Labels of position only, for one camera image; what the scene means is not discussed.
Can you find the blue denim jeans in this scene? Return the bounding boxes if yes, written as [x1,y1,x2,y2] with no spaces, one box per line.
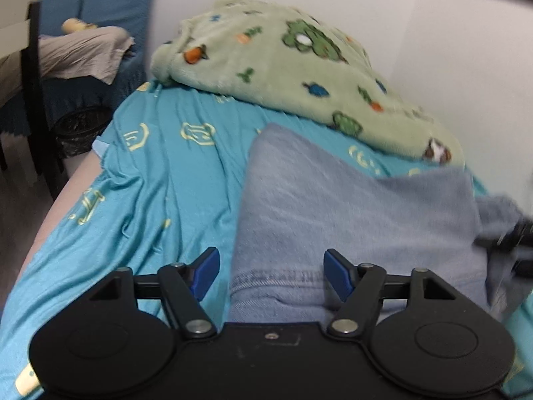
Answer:
[228,125,532,323]

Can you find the black mesh waste bin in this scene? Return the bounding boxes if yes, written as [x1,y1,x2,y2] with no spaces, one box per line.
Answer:
[52,106,113,158]

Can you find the green cartoon fleece blanket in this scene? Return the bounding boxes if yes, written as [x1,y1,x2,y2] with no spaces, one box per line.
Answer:
[151,0,465,166]

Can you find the beige cloth on chair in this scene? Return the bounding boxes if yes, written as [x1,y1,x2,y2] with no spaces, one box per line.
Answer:
[0,25,136,105]

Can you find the cream bottle on chair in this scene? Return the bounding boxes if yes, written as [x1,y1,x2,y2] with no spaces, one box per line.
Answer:
[61,18,98,34]

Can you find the blue covered chair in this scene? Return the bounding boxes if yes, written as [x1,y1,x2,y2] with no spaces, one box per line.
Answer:
[39,0,152,111]

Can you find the white black desk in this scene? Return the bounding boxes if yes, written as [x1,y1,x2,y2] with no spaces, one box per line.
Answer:
[16,0,68,200]

